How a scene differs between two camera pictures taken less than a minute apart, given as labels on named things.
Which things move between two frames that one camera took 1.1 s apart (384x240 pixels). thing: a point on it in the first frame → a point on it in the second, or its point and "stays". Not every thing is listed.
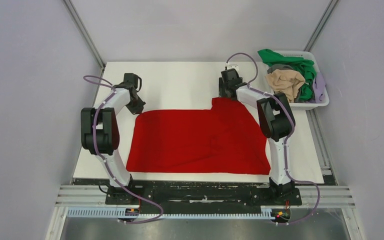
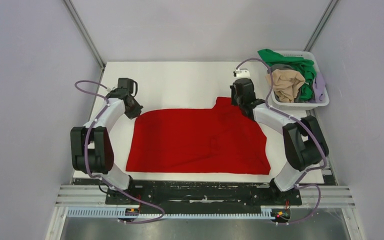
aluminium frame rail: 81,196 stays
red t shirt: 226,139 stays
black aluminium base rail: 202,194 stays
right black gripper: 223,92 → 233,101
